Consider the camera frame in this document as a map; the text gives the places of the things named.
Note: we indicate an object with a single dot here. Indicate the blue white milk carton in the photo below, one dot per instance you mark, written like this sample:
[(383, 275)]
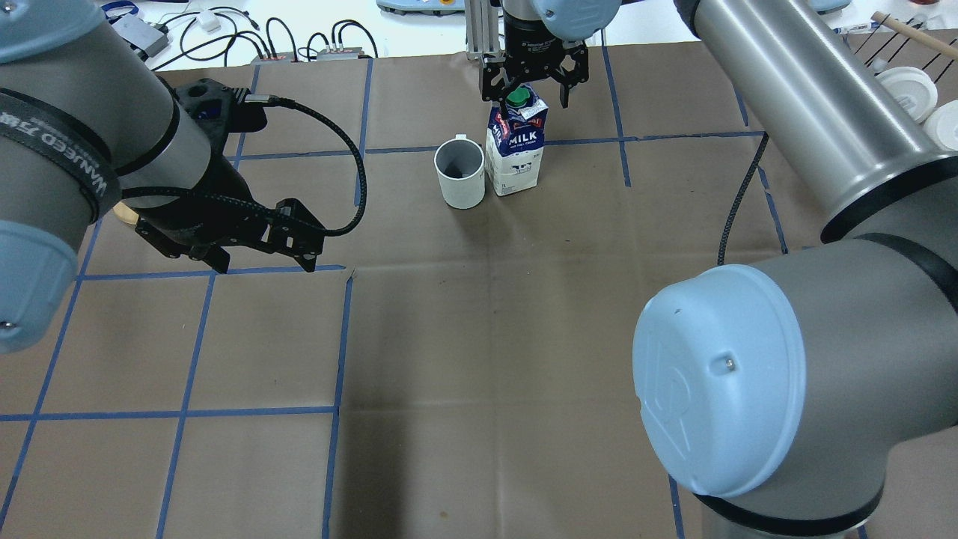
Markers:
[(513, 164)]

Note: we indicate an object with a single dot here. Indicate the aluminium profile post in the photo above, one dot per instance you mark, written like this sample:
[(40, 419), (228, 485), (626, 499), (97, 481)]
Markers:
[(482, 30)]

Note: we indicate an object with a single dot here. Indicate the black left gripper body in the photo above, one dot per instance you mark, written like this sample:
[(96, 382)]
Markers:
[(212, 196)]

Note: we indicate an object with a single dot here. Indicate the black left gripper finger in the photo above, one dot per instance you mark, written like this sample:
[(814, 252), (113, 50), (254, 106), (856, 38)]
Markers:
[(215, 257), (307, 261)]

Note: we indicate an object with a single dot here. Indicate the brown paper table mat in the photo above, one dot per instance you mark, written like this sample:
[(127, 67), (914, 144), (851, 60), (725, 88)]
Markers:
[(443, 374)]

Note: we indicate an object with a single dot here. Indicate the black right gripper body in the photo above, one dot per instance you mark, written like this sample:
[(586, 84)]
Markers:
[(528, 37)]

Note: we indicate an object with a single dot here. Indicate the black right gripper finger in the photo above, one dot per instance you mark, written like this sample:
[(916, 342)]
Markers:
[(504, 122), (565, 90)]

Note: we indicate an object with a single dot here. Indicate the white ceramic mug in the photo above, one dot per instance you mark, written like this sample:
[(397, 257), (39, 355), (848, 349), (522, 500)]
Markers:
[(460, 165)]

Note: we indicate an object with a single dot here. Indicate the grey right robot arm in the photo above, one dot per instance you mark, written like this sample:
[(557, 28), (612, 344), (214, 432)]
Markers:
[(775, 391)]

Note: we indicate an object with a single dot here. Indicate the grey usb hub box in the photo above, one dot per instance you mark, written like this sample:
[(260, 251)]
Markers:
[(338, 54)]

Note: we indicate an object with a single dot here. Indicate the grey electronics box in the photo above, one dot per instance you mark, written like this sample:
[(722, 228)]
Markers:
[(146, 40)]

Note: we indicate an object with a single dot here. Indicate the wooden stick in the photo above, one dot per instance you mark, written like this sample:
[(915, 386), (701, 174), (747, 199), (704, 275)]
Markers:
[(915, 34)]

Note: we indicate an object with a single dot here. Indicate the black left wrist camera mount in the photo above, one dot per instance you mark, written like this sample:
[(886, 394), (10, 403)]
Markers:
[(221, 111)]

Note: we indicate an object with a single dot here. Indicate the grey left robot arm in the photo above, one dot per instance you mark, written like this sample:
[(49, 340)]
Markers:
[(86, 125)]

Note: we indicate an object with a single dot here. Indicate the white paper cup lid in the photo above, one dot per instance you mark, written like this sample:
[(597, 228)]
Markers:
[(912, 88)]

